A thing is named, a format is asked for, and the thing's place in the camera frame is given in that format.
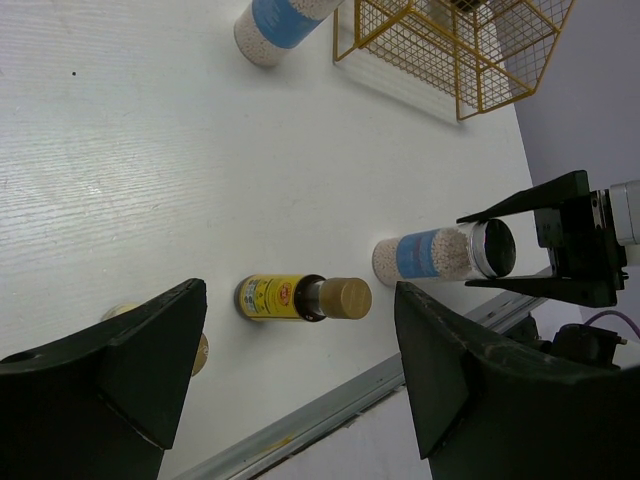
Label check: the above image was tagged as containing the small yellow bottle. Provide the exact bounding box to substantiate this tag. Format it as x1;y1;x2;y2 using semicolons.
234;274;372;323
101;303;209;377

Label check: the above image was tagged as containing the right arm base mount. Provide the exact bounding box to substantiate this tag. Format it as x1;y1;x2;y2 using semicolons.
504;314;623;370

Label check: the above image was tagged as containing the blue label spice jar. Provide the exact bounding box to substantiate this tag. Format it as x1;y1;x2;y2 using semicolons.
372;219;516;286
234;0;342;68

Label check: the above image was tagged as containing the right small yellow bottle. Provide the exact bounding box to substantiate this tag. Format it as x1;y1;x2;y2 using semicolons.
234;274;372;323

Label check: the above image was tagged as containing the left small yellow bottle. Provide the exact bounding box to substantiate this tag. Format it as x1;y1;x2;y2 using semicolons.
101;303;209;377

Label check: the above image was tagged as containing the soy sauce bottle red label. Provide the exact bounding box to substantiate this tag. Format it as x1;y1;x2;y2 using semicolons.
449;0;487;13

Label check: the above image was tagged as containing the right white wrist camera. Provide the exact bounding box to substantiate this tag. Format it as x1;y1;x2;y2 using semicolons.
608;180;640;246

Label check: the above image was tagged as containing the aluminium table frame rail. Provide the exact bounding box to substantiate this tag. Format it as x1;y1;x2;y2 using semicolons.
169;292;551;480

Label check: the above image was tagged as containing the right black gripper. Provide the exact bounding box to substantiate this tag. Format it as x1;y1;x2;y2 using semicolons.
456;170;628;306

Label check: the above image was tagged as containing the yellow wire basket rack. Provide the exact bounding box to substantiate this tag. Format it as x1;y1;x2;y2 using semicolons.
332;0;574;120

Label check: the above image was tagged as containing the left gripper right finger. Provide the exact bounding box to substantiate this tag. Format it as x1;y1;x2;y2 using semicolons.
394;282;639;479

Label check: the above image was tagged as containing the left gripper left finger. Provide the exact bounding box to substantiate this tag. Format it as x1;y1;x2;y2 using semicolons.
1;279;207;479

